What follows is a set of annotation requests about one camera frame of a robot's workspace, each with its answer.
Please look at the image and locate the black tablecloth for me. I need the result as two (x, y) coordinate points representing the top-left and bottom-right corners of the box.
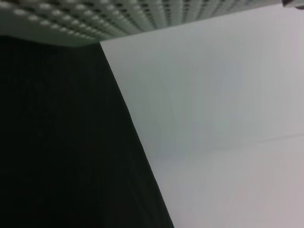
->
(0, 35), (175, 228)

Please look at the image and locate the grey perforated storage box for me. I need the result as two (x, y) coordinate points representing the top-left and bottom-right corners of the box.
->
(0, 0), (304, 48)

